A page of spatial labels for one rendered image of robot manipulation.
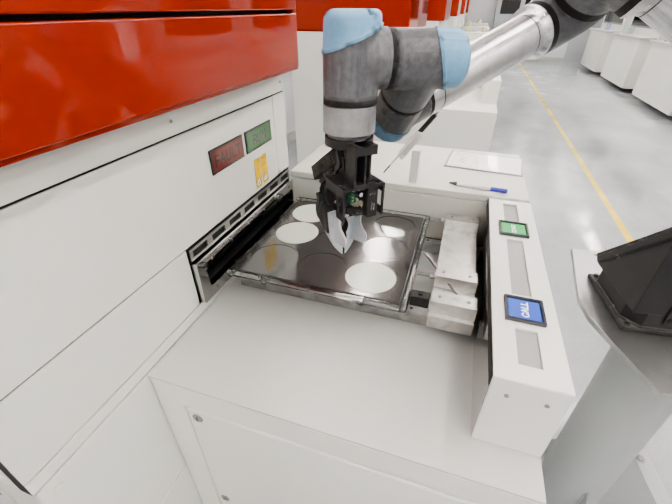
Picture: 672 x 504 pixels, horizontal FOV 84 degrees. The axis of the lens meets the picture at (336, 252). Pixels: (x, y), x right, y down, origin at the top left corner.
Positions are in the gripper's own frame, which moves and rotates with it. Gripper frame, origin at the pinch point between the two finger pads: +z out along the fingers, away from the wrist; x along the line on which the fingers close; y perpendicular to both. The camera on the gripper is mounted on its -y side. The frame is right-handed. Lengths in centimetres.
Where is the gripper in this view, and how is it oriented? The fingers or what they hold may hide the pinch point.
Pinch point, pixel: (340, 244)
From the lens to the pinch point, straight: 66.6
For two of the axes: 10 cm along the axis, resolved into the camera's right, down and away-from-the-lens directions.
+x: 8.9, -2.4, 3.8
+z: 0.0, 8.4, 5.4
